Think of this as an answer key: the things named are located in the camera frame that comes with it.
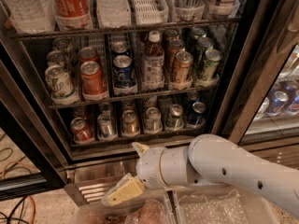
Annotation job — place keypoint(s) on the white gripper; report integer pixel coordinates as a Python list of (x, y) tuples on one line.
[(149, 166)]

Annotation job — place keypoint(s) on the silver redbull can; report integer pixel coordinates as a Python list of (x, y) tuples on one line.
[(106, 129)]

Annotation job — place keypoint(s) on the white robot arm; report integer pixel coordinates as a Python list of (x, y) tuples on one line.
[(209, 160)]

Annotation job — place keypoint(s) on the gold can bottom shelf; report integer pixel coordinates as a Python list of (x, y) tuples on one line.
[(129, 123)]

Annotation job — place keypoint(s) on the silver white can bottom shelf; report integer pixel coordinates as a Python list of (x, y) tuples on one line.
[(153, 123)]

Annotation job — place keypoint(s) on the steel fridge bottom grille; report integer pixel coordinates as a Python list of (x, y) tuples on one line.
[(89, 182)]

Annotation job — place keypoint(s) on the green can bottom shelf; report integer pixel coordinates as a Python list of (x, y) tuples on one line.
[(174, 120)]

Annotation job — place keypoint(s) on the red can bottom shelf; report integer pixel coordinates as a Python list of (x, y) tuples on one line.
[(81, 130)]

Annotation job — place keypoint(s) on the blue can bottom shelf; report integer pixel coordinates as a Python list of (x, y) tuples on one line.
[(196, 114)]

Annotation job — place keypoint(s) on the blue pepsi can front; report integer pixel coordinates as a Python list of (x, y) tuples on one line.
[(124, 81)]

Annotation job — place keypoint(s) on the blue pepsi can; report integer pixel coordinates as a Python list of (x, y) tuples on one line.
[(120, 48), (124, 81)]

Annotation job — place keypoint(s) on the red soda can front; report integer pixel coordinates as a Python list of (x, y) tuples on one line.
[(94, 86)]

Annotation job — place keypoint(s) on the red soda can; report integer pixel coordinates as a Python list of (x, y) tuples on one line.
[(94, 86), (88, 54)]

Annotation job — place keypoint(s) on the green white 7up can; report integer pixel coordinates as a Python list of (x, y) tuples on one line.
[(63, 92)]

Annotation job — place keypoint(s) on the orange gold can front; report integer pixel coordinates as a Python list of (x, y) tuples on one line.
[(180, 77)]

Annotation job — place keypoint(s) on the orange gold can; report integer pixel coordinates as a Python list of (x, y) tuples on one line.
[(180, 77), (173, 47)]

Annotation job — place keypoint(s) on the blue pepsi can rear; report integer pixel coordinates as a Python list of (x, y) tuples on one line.
[(120, 48)]

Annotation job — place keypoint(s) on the red soda can rear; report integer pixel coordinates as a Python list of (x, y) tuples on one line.
[(88, 54)]

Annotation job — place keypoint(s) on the green ginger ale can front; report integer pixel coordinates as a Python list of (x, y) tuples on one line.
[(211, 60)]

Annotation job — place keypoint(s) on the orange gold can middle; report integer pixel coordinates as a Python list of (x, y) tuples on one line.
[(173, 47)]

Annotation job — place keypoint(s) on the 7up can middle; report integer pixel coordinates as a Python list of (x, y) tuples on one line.
[(56, 57)]

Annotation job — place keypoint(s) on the right glass fridge door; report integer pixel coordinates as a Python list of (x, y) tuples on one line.
[(265, 37)]

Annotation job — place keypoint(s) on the green can middle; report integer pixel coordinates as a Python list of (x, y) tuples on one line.
[(203, 44)]

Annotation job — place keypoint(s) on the blue pepsi can right fridge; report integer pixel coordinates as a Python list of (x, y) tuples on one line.
[(277, 101)]

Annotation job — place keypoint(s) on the white plastic shelf tray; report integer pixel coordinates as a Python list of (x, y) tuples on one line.
[(150, 12)]

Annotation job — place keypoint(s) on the left clear plastic bin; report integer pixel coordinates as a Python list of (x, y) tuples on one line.
[(152, 207)]

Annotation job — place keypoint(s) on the clear plastic bin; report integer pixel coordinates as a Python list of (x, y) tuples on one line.
[(152, 207), (227, 205)]

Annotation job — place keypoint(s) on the right clear plastic bin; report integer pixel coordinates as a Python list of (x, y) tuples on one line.
[(227, 205)]

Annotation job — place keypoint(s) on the brown tea bottle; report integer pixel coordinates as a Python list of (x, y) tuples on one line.
[(153, 62)]

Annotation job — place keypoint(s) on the red coke bottle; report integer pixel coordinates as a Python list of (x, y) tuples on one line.
[(73, 14)]

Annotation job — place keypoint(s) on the clear water bottle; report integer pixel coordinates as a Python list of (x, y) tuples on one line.
[(32, 16)]

